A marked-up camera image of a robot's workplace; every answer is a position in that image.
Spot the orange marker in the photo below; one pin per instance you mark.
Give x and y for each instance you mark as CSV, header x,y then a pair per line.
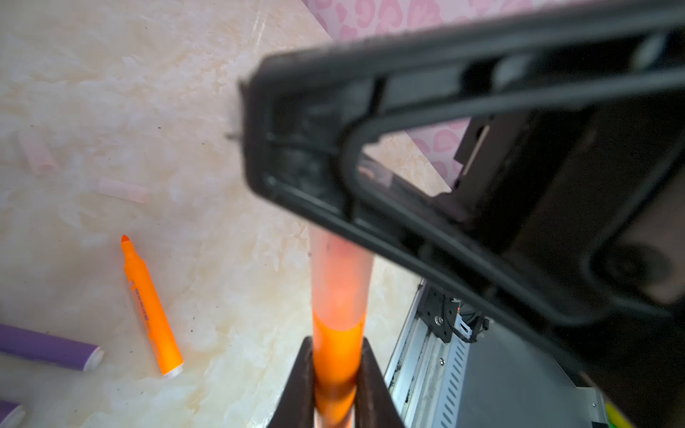
x,y
336,357
159,332

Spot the purple marker left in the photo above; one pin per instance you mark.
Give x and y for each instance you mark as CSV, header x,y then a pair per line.
x,y
11,414

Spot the purple marker right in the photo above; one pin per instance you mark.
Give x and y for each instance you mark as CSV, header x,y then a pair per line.
x,y
30,345

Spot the translucent pen cap right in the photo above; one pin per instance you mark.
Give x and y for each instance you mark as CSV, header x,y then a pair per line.
x,y
122,190

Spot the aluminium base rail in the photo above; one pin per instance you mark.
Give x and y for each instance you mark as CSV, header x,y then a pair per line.
x,y
498,381

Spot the translucent pen cap left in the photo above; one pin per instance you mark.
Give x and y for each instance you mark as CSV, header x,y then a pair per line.
x,y
36,152

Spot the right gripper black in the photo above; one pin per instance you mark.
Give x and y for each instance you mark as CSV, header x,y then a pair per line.
x,y
533,165

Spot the purple marker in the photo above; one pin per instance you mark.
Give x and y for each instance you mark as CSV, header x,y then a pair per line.
x,y
11,414
30,345

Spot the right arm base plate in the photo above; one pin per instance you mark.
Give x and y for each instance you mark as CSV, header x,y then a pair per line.
x,y
449,317

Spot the translucent pen cap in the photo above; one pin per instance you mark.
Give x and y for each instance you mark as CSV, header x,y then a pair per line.
x,y
36,152
122,190

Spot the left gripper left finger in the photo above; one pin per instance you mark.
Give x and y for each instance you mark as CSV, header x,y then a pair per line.
x,y
296,406

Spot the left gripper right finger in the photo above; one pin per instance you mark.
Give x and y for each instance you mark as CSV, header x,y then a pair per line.
x,y
374,407

